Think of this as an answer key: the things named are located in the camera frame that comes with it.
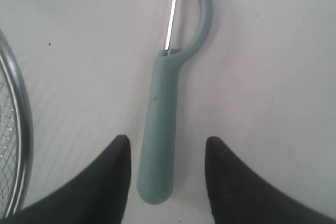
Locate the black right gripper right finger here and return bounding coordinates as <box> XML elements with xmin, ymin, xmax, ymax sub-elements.
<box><xmin>205</xmin><ymin>136</ymin><xmax>335</xmax><ymax>223</ymax></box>

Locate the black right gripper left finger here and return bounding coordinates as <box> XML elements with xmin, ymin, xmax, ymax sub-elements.
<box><xmin>1</xmin><ymin>135</ymin><xmax>131</xmax><ymax>224</ymax></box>

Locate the teal handled peeler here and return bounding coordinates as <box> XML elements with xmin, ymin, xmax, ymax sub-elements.
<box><xmin>136</xmin><ymin>0</ymin><xmax>213</xmax><ymax>205</ymax></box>

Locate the oval steel mesh basket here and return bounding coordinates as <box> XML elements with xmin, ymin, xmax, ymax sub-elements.
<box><xmin>1</xmin><ymin>34</ymin><xmax>34</xmax><ymax>219</ymax></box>

